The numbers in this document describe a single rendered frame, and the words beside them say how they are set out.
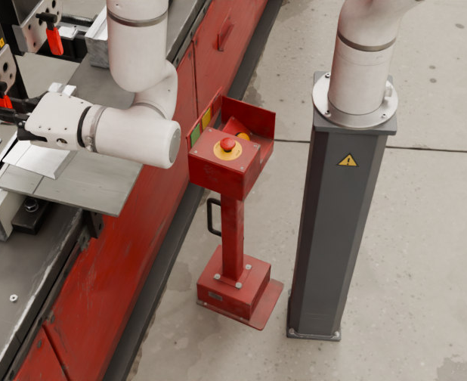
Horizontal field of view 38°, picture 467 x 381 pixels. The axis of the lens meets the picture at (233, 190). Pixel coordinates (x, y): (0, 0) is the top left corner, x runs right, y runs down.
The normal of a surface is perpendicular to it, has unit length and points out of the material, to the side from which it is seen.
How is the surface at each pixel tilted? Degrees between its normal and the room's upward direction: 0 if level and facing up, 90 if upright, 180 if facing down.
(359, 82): 90
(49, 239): 0
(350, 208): 90
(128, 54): 85
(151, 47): 90
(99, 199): 0
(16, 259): 0
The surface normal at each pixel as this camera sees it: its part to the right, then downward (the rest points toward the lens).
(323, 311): -0.08, 0.78
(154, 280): 0.00, -0.62
